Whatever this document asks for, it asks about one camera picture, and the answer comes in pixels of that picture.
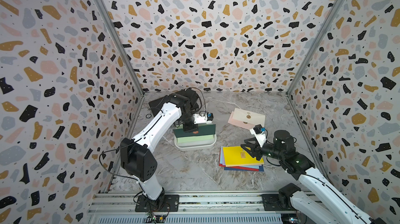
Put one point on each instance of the pink envelope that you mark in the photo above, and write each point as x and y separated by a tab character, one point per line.
240	124

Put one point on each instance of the right corner aluminium post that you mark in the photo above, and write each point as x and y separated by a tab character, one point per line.
315	44

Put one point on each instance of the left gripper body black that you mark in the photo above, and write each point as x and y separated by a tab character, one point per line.
189	125

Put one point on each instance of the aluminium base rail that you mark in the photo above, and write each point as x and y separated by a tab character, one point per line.
230	207

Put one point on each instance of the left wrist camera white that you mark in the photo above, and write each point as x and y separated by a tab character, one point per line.
203	119

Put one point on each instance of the white storage box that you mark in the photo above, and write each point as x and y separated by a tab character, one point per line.
192	148

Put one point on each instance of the light green envelope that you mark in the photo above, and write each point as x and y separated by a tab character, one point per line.
196	140

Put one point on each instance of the dark green envelope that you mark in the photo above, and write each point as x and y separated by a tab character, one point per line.
202	130

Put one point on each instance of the yellow envelope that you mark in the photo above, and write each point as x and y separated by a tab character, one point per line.
236	156

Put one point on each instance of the left corner aluminium post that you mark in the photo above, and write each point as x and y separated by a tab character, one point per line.
118	44

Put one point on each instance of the light blue envelope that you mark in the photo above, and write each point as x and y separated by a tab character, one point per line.
221	151

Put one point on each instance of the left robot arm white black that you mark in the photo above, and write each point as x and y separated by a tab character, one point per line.
136	154

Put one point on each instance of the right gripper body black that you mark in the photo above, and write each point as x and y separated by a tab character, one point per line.
269	150

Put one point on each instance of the corner aluminium post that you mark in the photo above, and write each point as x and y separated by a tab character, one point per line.
315	44
118	44

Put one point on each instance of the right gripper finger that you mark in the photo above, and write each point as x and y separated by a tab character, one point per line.
253	154
251	144

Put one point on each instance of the red envelope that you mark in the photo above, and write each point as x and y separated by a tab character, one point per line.
222	161

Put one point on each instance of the black briefcase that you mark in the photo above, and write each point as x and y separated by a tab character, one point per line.
156	106

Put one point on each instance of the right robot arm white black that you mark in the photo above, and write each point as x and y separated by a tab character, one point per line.
333	207

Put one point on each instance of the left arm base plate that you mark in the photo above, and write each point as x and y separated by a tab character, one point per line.
166	203

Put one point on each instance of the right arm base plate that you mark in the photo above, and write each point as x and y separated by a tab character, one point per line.
276	202

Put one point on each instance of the dark blue envelope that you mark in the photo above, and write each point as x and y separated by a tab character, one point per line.
246	168

